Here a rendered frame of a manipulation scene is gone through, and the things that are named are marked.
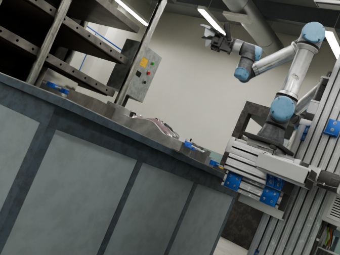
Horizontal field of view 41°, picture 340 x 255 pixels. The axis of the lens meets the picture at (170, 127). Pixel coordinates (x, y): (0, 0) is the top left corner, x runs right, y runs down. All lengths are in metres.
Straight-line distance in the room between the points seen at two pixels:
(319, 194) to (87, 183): 1.18
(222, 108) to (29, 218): 8.67
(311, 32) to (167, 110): 8.82
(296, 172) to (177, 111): 8.81
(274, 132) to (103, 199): 0.95
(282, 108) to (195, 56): 8.99
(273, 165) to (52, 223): 1.06
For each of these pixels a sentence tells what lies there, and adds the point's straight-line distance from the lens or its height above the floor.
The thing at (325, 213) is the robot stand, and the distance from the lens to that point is 2.42.
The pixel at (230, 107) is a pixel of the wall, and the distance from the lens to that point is 10.31.
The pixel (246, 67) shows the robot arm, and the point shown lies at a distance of 2.42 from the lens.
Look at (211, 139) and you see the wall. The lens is 10.27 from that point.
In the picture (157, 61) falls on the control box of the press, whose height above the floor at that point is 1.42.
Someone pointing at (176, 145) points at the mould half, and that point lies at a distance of 2.42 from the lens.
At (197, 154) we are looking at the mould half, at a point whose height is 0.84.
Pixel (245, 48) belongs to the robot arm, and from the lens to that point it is 2.44.
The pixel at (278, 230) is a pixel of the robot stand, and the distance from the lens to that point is 2.54.
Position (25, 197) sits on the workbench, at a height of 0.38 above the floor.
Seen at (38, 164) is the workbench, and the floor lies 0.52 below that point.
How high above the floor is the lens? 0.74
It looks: 4 degrees up
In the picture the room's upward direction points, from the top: 23 degrees clockwise
